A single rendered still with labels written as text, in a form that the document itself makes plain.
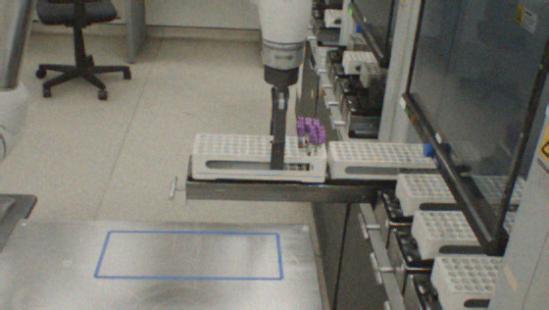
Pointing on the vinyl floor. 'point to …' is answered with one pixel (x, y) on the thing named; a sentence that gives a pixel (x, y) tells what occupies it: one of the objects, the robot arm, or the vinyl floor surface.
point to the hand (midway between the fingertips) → (276, 148)
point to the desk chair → (87, 15)
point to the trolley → (158, 266)
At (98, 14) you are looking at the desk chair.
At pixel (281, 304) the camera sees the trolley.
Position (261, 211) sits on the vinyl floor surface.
